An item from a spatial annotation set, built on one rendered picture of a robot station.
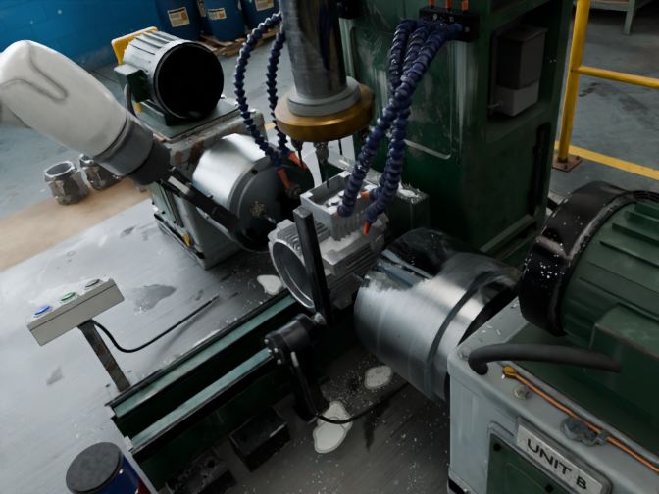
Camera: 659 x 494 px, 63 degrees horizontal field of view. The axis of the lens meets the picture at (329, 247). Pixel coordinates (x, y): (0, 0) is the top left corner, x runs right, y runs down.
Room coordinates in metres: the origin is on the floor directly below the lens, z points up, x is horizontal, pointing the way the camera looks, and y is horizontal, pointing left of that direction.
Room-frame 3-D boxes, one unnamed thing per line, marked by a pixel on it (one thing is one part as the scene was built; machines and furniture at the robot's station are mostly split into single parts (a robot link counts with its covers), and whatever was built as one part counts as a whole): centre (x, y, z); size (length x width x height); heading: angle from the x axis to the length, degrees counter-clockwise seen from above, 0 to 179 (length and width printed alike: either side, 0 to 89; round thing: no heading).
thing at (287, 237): (0.88, 0.00, 1.02); 0.20 x 0.19 x 0.19; 122
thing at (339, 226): (0.90, -0.04, 1.11); 0.12 x 0.11 x 0.07; 122
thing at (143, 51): (1.40, 0.36, 1.16); 0.33 x 0.26 x 0.42; 32
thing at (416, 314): (0.60, -0.18, 1.04); 0.41 x 0.25 x 0.25; 32
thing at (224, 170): (1.18, 0.19, 1.04); 0.37 x 0.25 x 0.25; 32
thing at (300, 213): (0.70, 0.03, 1.12); 0.04 x 0.03 x 0.26; 122
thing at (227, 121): (1.38, 0.31, 0.99); 0.35 x 0.31 x 0.37; 32
